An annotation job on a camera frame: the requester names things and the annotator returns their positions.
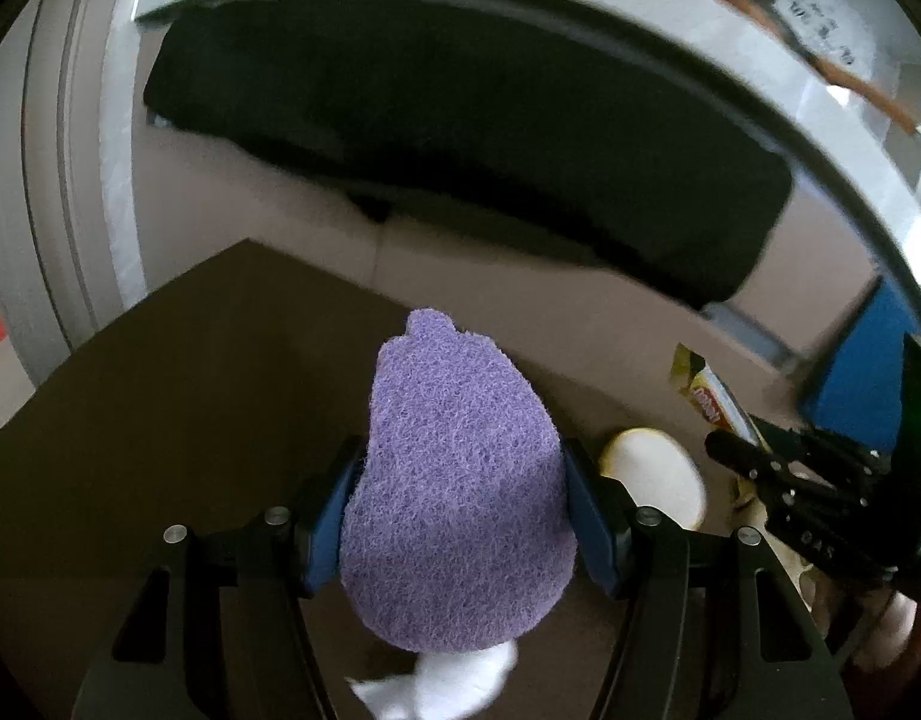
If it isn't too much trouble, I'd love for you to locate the yellow snack packet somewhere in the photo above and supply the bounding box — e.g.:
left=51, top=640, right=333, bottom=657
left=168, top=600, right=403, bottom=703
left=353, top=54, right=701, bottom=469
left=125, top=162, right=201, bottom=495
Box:
left=668, top=343, right=767, bottom=507

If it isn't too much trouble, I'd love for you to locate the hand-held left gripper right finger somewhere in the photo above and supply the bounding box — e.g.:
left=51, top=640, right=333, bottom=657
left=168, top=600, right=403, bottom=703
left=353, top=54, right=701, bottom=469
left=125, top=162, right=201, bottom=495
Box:
left=561, top=437, right=855, bottom=720

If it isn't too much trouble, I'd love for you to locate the purple sponge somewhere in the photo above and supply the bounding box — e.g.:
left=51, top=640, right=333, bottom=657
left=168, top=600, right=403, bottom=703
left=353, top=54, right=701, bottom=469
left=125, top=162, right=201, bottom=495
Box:
left=338, top=307, right=579, bottom=653

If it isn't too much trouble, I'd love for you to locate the grey metal rail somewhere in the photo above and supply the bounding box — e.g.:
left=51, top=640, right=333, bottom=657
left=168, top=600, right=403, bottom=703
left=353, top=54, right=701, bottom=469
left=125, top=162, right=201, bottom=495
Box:
left=700, top=298, right=795, bottom=377

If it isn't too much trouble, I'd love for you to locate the white cloth piece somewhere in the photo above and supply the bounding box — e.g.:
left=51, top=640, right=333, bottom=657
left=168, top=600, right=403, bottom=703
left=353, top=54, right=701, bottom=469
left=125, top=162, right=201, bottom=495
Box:
left=346, top=639, right=521, bottom=720

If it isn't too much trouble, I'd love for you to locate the white oval sponge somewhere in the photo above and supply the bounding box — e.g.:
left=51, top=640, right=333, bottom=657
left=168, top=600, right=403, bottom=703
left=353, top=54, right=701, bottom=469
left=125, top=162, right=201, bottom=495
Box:
left=599, top=427, right=709, bottom=531

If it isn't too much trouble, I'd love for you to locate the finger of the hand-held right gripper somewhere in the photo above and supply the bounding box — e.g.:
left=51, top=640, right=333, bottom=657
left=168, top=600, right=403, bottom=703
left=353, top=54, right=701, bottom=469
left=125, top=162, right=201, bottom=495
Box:
left=704, top=427, right=881, bottom=488
left=752, top=474, right=919, bottom=598

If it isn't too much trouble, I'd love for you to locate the white paper sheet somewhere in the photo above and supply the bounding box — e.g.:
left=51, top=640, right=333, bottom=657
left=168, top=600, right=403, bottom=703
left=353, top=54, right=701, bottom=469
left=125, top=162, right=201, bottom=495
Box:
left=756, top=0, right=866, bottom=68

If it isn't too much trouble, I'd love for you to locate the blue box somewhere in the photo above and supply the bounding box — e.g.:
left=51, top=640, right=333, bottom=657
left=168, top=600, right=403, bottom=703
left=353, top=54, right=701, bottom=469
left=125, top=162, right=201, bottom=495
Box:
left=797, top=276, right=921, bottom=451

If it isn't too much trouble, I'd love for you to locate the orange black strap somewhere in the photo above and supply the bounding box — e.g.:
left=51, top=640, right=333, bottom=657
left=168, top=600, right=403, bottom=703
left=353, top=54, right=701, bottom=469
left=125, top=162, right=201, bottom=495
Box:
left=632, top=0, right=921, bottom=137

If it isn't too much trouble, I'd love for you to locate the white desk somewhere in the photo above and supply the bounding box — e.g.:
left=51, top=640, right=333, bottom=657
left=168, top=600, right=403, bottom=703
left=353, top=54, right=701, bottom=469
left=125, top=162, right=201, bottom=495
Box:
left=0, top=0, right=921, bottom=391

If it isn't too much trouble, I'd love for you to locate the person's right hand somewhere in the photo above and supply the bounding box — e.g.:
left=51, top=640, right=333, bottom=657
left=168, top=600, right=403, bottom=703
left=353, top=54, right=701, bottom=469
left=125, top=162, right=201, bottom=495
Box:
left=814, top=579, right=921, bottom=676

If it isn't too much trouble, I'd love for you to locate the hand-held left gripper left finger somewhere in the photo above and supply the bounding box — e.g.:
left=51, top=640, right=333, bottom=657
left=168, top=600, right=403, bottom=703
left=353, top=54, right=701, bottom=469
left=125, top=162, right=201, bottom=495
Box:
left=70, top=435, right=368, bottom=720

